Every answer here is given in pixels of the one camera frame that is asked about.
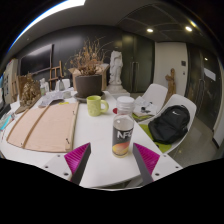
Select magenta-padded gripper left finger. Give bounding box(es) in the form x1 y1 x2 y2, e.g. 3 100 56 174
42 142 92 186

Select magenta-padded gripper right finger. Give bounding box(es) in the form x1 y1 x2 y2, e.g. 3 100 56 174
132 142 184 186

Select clear drink bottle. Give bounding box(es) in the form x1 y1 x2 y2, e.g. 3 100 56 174
111 95 136 159

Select green seat cushion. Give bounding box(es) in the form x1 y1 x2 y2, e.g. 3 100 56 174
139 123 173 154

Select black backpack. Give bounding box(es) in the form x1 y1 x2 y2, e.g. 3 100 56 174
147 104 191 145

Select stack of papers and books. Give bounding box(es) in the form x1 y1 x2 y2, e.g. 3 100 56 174
132 96 158 118

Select light green mug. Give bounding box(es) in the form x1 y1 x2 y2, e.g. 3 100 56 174
86 95 110 117

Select white shell chair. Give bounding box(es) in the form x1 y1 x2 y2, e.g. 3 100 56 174
138 93 198 156
133 83 169 124

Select crumpled printed papers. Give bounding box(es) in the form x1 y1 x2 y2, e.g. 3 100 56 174
37 89 74 108

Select dried plant in brown pot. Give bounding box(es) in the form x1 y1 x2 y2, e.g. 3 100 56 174
66 37 113 99

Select small grey bottle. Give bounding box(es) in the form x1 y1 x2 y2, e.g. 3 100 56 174
58 76 66 92

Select small white figurine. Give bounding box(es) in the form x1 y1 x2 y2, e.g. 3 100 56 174
39 78 50 97

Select clear plastic packet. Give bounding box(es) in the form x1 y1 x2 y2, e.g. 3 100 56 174
0 111 16 132

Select tall wooden figure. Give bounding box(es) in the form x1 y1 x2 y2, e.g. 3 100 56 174
164 68 177 97

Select brown carved wooden sculpture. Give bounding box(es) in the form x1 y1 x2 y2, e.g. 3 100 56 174
14 72 43 114

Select wooden easel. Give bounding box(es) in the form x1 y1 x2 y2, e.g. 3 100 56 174
48 60 65 91

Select open cardboard box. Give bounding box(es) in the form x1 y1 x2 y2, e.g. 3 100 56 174
68 63 110 92

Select dark double door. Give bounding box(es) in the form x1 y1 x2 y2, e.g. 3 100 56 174
121 32 155 94

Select flat wooden frame panel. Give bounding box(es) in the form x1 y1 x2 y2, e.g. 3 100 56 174
5 101 80 154

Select white headless statue on pedestal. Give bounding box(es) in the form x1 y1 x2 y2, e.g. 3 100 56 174
105 49 131 98

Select dark wall screen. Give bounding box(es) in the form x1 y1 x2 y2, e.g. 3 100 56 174
19 44 54 76

